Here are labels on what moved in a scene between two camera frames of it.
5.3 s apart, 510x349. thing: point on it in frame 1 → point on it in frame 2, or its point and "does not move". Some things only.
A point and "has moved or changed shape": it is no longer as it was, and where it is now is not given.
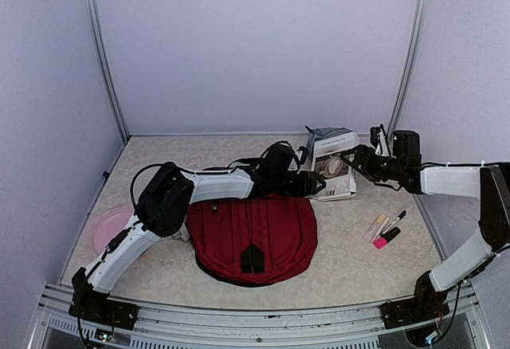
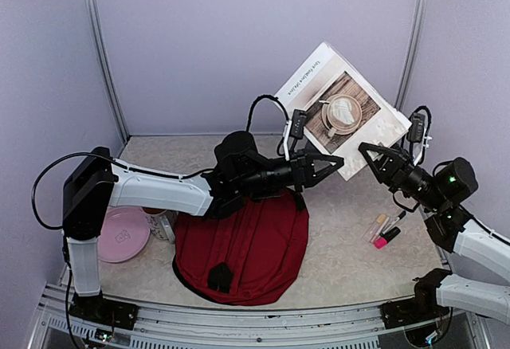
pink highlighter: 386,237 does not move
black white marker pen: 394,221 does not move
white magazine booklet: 339,174 has moved or changed shape
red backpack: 255,240 has moved or changed shape
